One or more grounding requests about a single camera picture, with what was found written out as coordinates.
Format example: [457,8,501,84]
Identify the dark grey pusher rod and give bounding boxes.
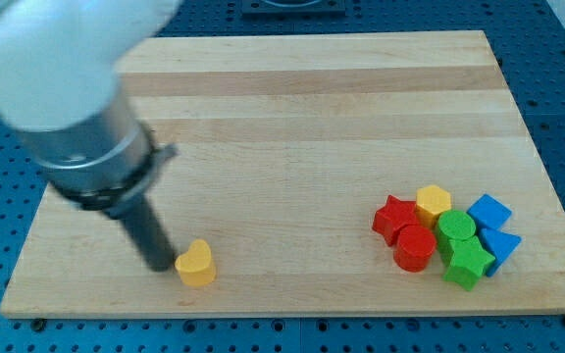
[103,194,176,272]

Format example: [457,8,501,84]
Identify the yellow heart block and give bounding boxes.
[175,239,217,287]

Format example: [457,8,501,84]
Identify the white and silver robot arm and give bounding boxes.
[0,0,180,272]

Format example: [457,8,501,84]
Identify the red star block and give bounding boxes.
[372,195,419,247]

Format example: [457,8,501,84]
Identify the green star block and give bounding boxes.
[441,235,495,291]

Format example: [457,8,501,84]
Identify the light wooden board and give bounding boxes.
[0,30,565,319]

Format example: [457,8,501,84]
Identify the red cylinder block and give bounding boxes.
[393,226,437,273]

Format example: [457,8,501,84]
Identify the yellow hexagon block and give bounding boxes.
[415,184,452,229]

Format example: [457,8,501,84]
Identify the green cylinder block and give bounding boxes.
[435,210,477,266]

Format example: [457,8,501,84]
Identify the blue cube block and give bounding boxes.
[467,194,512,230]

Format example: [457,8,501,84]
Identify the blue triangle block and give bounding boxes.
[479,227,522,277]

